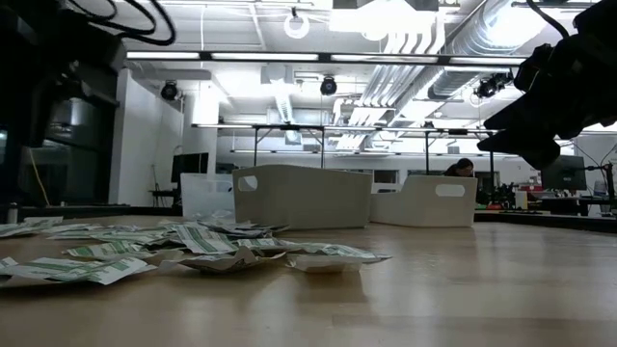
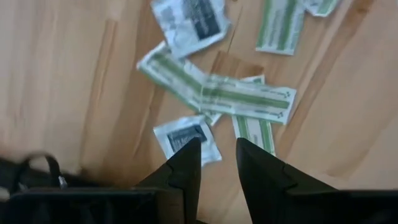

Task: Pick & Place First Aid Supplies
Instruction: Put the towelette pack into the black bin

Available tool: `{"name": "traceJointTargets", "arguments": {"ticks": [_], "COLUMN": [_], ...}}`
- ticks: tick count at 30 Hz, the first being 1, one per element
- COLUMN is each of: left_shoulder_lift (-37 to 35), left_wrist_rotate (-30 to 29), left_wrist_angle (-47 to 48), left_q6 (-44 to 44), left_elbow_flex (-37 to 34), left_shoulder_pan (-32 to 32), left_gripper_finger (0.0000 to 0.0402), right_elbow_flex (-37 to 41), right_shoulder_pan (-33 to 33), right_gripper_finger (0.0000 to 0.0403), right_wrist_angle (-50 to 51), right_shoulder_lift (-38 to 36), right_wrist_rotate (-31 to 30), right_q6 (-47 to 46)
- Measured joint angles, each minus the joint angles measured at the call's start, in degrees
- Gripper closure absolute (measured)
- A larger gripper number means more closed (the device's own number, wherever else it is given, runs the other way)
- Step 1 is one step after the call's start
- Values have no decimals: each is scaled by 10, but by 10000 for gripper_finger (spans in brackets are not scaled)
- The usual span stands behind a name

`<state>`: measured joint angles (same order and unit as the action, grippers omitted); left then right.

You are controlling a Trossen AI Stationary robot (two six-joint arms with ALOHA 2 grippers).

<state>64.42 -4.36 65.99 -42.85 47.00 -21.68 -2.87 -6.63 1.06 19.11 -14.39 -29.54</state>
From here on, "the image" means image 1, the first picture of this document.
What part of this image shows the light grey plastic bin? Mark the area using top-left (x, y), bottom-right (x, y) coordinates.
top-left (232, 164), bottom-right (373, 230)

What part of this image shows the yellow hanging cable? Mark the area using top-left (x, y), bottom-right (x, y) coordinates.
top-left (27, 148), bottom-right (51, 207)

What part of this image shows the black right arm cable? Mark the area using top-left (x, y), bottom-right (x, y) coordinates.
top-left (524, 0), bottom-right (571, 40)

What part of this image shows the white plastic bin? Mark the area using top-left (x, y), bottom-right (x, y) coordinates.
top-left (369, 174), bottom-right (478, 228)

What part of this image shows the black computer monitor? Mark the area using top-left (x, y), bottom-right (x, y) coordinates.
top-left (171, 152), bottom-right (210, 184)
top-left (540, 154), bottom-right (588, 192)

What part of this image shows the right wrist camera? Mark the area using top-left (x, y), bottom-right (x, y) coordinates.
top-left (572, 0), bottom-right (617, 47)

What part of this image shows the long overhead light bar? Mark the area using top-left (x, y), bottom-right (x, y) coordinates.
top-left (125, 49), bottom-right (529, 67)

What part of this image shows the black metal rig frame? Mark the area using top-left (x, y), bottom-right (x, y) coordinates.
top-left (423, 127), bottom-right (496, 194)
top-left (252, 123), bottom-right (326, 171)

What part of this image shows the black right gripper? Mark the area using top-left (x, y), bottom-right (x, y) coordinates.
top-left (475, 36), bottom-right (617, 171)

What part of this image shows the person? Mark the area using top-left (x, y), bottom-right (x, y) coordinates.
top-left (443, 157), bottom-right (476, 178)

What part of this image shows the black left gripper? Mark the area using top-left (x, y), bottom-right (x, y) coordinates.
top-left (0, 9), bottom-right (127, 81)

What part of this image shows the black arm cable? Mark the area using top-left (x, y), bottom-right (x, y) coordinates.
top-left (524, 0), bottom-right (571, 40)
top-left (67, 0), bottom-right (177, 47)

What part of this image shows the clear plastic bin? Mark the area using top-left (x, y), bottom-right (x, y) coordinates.
top-left (180, 173), bottom-right (236, 221)

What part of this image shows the white ring light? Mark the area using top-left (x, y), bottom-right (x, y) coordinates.
top-left (282, 10), bottom-right (311, 40)

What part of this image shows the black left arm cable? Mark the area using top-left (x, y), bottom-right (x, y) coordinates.
top-left (67, 0), bottom-right (177, 47)

